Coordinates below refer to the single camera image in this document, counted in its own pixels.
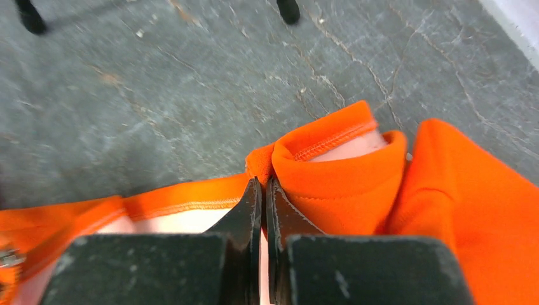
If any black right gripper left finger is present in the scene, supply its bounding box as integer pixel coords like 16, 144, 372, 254
41, 179, 262, 305

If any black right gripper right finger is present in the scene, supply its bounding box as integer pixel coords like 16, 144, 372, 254
266, 178, 474, 304

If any orange zip jacket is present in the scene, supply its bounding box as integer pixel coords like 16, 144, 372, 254
1, 101, 538, 304

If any black tripod music stand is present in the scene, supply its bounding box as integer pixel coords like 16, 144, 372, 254
14, 0, 301, 36

